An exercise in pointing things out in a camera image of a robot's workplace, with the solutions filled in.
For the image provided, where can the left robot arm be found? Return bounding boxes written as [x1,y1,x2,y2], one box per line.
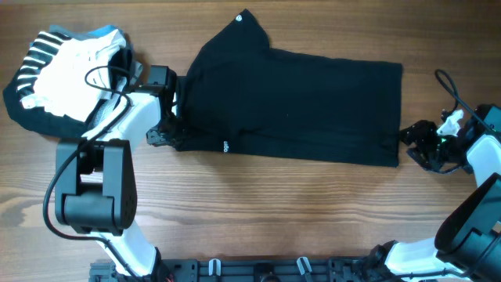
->
[42,66,178,281]

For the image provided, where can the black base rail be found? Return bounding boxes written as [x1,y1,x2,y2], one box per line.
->
[88,256,383,282]

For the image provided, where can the grey blue folded garments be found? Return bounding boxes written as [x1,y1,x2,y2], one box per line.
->
[49,25,143,139]

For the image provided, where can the black t-shirt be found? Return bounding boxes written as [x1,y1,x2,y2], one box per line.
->
[176,10,403,167]

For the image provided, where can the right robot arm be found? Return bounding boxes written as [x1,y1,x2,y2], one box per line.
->
[372,105,500,281]

